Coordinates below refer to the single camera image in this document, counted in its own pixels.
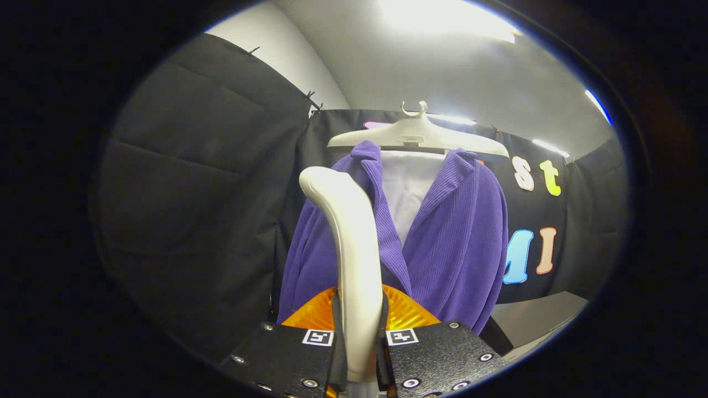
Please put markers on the white plastic clothes hanger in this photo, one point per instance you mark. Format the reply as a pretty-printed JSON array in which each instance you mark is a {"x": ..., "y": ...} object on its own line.
[{"x": 415, "y": 135}]

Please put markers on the white shirt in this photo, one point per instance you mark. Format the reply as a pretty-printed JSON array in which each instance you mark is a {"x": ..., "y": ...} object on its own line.
[{"x": 409, "y": 188}]

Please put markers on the large ceiling light panel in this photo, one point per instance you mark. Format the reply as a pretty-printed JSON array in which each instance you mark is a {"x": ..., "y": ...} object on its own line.
[{"x": 442, "y": 16}]

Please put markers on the black backdrop cloth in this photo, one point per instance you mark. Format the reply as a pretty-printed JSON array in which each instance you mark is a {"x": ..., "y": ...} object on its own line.
[{"x": 193, "y": 193}]

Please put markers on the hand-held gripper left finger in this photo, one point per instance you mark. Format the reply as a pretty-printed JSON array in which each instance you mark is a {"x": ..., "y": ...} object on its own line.
[{"x": 287, "y": 359}]

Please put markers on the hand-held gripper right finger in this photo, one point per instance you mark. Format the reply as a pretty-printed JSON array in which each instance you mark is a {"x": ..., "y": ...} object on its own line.
[{"x": 437, "y": 359}]

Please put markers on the purple jacket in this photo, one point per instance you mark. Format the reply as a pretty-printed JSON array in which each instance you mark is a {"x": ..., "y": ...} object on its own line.
[{"x": 459, "y": 249}]

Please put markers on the grey cabinet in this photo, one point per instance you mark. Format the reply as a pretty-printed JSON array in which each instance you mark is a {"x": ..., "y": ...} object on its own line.
[{"x": 536, "y": 318}]

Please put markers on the white garment steamer head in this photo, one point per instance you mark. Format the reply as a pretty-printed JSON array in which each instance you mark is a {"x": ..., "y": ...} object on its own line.
[{"x": 354, "y": 249}]

